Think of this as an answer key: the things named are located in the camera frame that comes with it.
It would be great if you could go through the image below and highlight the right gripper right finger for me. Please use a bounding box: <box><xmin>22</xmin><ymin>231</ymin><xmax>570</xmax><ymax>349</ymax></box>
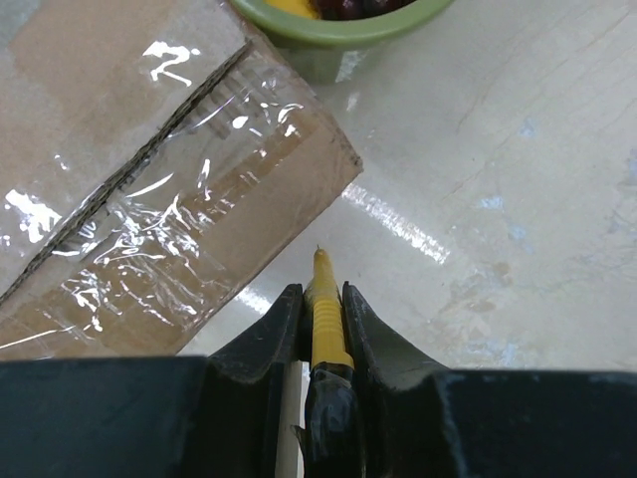
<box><xmin>342</xmin><ymin>282</ymin><xmax>446</xmax><ymax>477</ymax></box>

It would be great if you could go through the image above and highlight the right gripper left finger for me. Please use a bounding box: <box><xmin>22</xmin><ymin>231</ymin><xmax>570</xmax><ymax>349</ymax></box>
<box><xmin>203</xmin><ymin>284</ymin><xmax>304</xmax><ymax>477</ymax></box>

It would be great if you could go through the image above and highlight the yellow black utility knife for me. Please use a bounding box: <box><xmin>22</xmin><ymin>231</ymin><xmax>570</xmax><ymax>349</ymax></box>
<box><xmin>294</xmin><ymin>247</ymin><xmax>365</xmax><ymax>477</ymax></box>

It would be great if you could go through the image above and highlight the brown cardboard express box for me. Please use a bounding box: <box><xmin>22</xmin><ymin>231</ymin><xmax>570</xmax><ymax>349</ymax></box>
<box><xmin>1</xmin><ymin>1</ymin><xmax>362</xmax><ymax>360</ymax></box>

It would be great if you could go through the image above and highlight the olive green plastic bin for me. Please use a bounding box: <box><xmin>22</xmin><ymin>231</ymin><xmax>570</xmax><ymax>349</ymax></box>
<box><xmin>230</xmin><ymin>1</ymin><xmax>451</xmax><ymax>84</ymax></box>

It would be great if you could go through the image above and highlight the yellow lemon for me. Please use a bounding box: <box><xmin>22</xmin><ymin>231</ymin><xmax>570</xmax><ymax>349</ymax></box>
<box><xmin>265</xmin><ymin>0</ymin><xmax>320</xmax><ymax>20</ymax></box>

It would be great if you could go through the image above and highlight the dark red grape bunch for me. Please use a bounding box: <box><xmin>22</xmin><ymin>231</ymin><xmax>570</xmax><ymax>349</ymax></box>
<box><xmin>312</xmin><ymin>0</ymin><xmax>412</xmax><ymax>21</ymax></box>

